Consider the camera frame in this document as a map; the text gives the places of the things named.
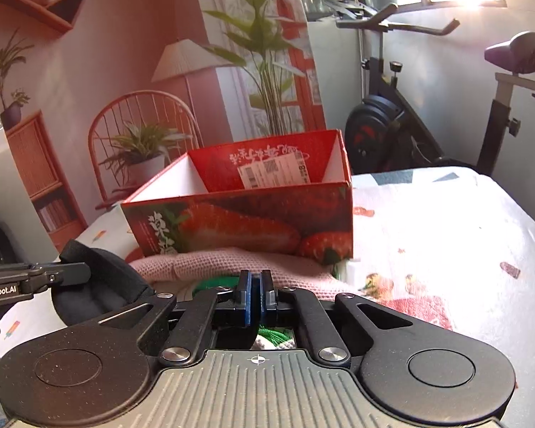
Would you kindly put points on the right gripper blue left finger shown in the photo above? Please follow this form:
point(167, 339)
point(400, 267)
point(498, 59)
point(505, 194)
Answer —
point(234, 304)

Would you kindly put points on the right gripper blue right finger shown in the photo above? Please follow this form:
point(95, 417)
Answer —
point(274, 302)

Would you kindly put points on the pink knitted cloth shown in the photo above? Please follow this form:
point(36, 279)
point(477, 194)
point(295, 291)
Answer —
point(182, 273)

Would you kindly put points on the living room backdrop poster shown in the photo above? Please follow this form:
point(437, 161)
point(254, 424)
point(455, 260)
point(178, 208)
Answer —
point(97, 95)

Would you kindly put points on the red strawberry cardboard box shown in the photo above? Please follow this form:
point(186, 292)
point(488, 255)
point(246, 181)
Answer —
point(287, 194)

